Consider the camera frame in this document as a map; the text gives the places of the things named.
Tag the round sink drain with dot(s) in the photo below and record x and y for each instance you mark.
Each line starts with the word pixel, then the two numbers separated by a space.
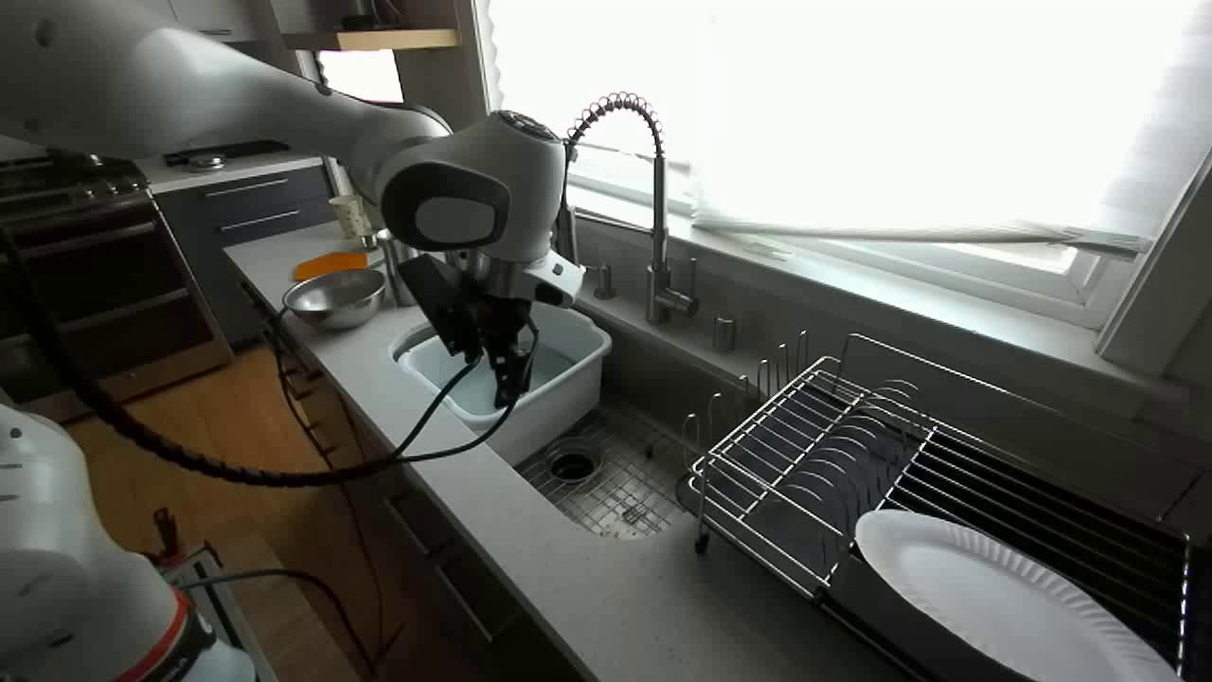
pixel 572 465

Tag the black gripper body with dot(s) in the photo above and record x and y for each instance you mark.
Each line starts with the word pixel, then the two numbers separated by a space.
pixel 512 324

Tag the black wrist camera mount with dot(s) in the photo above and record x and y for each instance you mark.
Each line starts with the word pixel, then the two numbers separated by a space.
pixel 447 305

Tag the wooden wall shelf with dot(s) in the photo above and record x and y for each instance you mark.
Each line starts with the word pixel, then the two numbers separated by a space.
pixel 393 40

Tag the dark blue drawer cabinet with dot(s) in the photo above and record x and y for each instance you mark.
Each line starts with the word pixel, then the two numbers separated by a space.
pixel 249 215

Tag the orange kitchen utensil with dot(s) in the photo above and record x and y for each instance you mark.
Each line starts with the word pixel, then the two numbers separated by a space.
pixel 330 263

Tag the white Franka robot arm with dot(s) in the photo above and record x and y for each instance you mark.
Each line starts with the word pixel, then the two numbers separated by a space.
pixel 192 88

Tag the stainless steel bowl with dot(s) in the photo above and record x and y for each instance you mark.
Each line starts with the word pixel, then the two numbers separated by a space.
pixel 334 302

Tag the white window frame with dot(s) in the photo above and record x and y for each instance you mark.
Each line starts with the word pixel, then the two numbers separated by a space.
pixel 1162 291

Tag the white round plate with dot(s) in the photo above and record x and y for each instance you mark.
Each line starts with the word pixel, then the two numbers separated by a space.
pixel 998 599

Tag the black kitchen stove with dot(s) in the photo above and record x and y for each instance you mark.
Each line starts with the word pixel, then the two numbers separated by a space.
pixel 90 266

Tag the steel spring kitchen faucet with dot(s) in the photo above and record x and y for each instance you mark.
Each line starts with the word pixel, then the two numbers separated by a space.
pixel 658 229

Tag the black ribbed drip tray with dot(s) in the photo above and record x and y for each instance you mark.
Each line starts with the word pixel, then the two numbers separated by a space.
pixel 1075 532

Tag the steel sink bottom grid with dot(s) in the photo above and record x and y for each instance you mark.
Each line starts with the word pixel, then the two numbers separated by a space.
pixel 627 488

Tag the white plastic wash tub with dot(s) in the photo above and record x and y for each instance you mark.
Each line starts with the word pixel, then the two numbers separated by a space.
pixel 565 381

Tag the tall steel cup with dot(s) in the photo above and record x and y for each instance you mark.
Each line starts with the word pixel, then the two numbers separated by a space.
pixel 393 266

